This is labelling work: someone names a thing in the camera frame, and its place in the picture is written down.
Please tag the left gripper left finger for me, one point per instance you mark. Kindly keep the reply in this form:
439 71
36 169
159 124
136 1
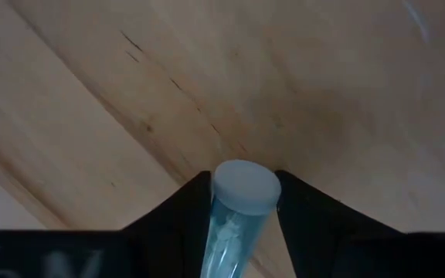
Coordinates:
176 231

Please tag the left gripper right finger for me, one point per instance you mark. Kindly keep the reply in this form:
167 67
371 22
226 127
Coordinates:
315 231

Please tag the teal vial white cap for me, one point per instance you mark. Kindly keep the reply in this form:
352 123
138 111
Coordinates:
245 189

